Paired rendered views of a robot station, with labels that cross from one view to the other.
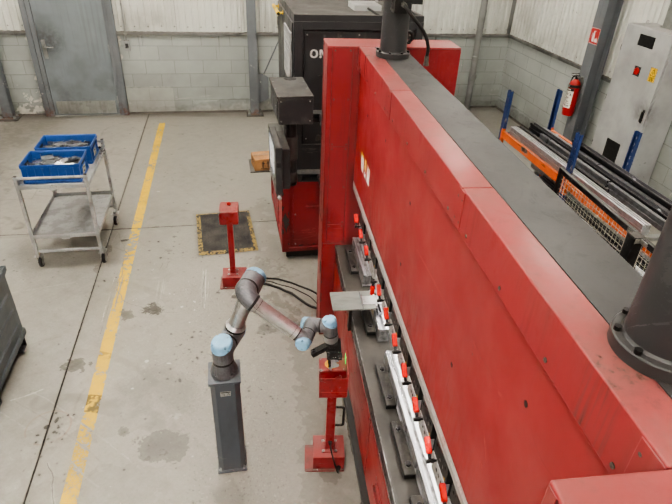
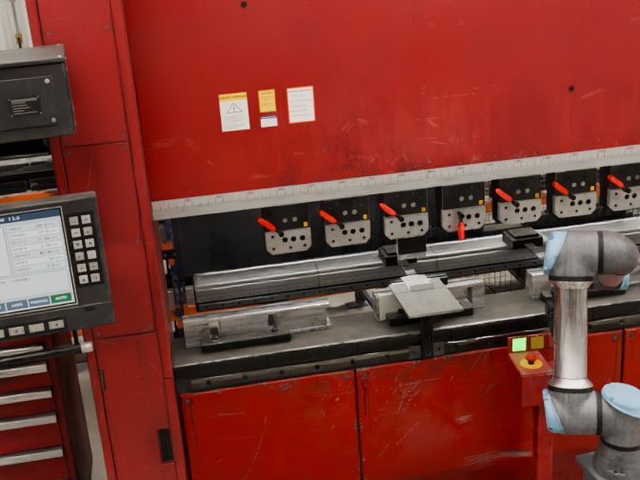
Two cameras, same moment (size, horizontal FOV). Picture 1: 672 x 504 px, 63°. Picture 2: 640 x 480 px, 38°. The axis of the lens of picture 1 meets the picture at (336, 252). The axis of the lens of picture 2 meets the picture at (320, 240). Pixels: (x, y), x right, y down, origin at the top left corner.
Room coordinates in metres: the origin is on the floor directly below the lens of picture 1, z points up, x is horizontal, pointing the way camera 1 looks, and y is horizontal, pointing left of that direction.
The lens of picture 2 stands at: (3.01, 2.70, 2.26)
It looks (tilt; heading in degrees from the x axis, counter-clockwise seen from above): 20 degrees down; 269
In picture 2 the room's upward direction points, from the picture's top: 4 degrees counter-clockwise
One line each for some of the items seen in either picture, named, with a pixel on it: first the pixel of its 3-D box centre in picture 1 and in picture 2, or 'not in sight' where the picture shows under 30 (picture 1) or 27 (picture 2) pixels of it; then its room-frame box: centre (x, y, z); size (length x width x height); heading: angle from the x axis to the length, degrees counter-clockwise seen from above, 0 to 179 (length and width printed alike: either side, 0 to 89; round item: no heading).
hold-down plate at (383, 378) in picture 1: (385, 385); (583, 291); (2.07, -0.29, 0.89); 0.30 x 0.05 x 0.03; 8
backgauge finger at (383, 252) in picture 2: not in sight; (402, 260); (2.69, -0.42, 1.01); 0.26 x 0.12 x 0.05; 98
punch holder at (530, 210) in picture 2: (393, 302); (515, 196); (2.31, -0.31, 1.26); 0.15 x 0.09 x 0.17; 8
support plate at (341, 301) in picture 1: (352, 300); (425, 297); (2.66, -0.12, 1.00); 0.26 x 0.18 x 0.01; 98
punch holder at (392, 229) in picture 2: (379, 261); (403, 210); (2.70, -0.26, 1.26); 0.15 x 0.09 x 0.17; 8
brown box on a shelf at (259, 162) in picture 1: (263, 159); not in sight; (4.67, 0.70, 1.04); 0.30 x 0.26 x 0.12; 12
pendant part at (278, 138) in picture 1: (280, 159); (17, 268); (3.78, 0.45, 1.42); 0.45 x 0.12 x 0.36; 13
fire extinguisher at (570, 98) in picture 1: (572, 93); not in sight; (7.45, -3.08, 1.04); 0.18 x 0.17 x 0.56; 12
